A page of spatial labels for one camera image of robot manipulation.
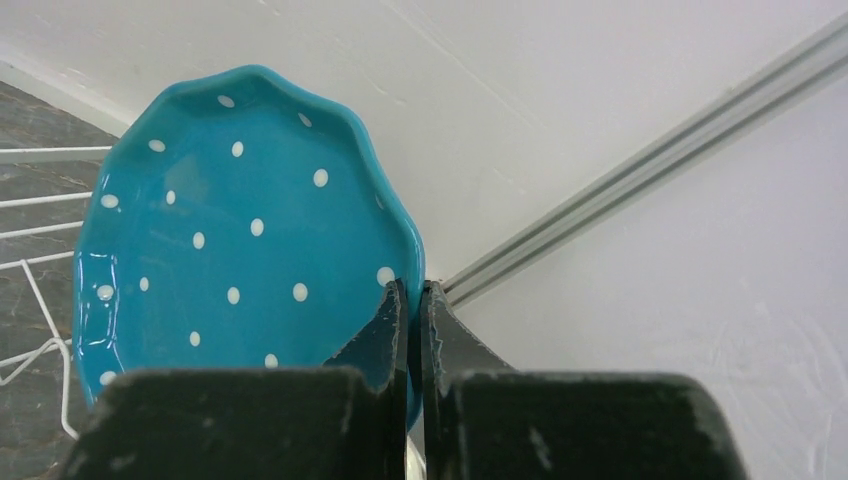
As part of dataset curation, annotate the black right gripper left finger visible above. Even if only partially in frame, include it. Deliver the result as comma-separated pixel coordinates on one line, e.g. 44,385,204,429
59,280,408,479

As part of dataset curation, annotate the white wire dish rack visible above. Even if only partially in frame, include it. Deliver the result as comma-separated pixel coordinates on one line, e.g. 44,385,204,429
0,145,114,442

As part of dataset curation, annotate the blue dotted plate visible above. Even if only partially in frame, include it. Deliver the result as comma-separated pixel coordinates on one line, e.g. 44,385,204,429
72,65,426,405

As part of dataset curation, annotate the aluminium corner post right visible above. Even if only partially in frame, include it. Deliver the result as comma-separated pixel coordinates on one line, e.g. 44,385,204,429
443,14,847,306

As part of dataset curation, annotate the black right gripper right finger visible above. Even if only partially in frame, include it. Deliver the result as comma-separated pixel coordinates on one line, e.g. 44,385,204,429
419,281,748,479

